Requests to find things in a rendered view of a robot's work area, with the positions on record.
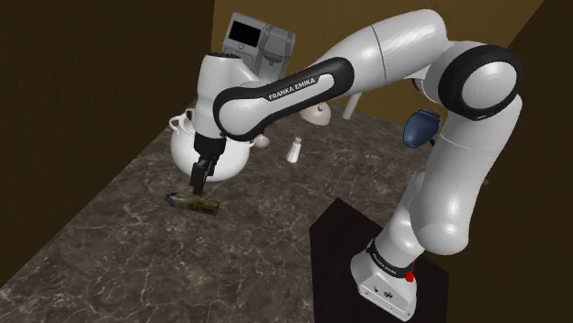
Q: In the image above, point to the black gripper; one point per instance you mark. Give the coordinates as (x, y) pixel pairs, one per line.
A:
(209, 145)

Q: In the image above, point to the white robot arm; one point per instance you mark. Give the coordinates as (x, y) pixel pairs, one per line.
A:
(429, 188)

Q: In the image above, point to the large white pot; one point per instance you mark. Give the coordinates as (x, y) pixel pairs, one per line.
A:
(183, 150)

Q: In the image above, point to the dark olive bottle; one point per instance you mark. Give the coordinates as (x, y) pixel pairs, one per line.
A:
(194, 203)

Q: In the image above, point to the small white round knob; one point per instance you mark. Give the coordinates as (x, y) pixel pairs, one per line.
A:
(262, 141)

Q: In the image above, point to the white salt shaker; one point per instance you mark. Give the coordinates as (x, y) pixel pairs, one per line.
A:
(293, 151)

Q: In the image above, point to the grey coffee machine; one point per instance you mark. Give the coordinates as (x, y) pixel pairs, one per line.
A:
(264, 42)

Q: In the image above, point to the white slanted rod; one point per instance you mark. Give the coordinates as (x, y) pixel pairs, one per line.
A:
(351, 107)

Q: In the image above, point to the dark robot stand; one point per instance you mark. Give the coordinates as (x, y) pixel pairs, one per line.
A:
(333, 268)

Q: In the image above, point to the dark blue vase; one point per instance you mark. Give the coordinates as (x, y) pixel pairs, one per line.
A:
(421, 129)

